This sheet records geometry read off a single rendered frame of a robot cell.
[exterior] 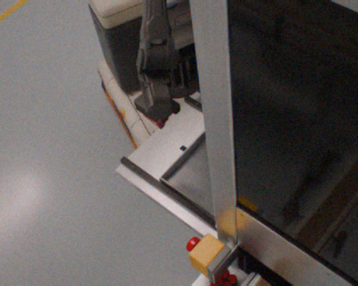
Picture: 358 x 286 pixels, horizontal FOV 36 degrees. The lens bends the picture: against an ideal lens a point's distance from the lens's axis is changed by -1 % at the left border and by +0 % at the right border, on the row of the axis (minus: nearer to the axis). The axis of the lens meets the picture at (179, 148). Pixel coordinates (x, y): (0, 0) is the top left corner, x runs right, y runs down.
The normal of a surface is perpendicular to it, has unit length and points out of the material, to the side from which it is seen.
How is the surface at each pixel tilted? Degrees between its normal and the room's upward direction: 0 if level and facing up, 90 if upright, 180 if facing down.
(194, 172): 0
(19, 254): 0
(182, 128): 0
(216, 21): 90
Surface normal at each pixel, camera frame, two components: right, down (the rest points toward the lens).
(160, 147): -0.11, -0.57
